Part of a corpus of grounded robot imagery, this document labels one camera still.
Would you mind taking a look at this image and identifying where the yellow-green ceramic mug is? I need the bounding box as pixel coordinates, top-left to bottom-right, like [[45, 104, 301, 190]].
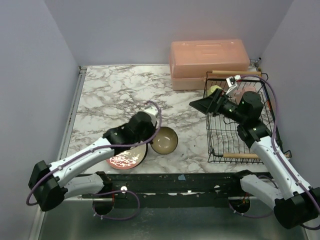
[[207, 85, 224, 96]]

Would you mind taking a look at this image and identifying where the pink ceramic mug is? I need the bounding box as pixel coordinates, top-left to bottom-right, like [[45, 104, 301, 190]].
[[233, 85, 257, 103]]

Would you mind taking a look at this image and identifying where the dark bowl cream inside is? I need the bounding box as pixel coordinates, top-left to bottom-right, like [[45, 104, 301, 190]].
[[150, 126, 179, 155]]

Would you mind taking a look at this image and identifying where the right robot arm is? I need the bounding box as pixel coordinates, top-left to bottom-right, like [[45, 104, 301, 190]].
[[189, 89, 320, 229]]

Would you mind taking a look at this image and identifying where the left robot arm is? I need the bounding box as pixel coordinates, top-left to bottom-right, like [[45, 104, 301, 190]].
[[26, 108, 162, 212]]

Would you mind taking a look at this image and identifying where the translucent pink storage box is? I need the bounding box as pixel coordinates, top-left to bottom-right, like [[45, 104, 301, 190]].
[[169, 39, 250, 91]]

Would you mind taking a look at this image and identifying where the pink and cream plate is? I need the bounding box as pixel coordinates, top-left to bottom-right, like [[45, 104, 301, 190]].
[[106, 144, 148, 170]]

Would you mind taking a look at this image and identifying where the black wire dish rack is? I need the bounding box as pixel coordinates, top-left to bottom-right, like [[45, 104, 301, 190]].
[[206, 73, 276, 165]]

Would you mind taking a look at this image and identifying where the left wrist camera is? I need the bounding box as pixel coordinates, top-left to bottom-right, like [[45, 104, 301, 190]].
[[143, 106, 159, 125]]

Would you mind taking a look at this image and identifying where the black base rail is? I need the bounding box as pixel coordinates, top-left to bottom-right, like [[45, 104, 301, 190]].
[[94, 170, 250, 208]]

